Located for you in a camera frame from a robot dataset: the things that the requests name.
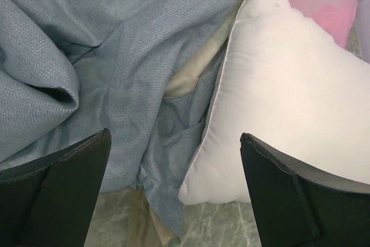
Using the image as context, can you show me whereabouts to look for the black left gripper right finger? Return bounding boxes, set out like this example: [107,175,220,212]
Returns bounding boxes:
[240,133,369,247]

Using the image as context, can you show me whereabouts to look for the blue green brown pillowcase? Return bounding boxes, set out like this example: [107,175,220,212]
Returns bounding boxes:
[1,0,241,237]

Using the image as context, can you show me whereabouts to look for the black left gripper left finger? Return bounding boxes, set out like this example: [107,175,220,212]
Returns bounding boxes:
[1,128,112,247]

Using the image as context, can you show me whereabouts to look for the white pillow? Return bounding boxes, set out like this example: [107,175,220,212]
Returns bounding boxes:
[179,0,369,205]

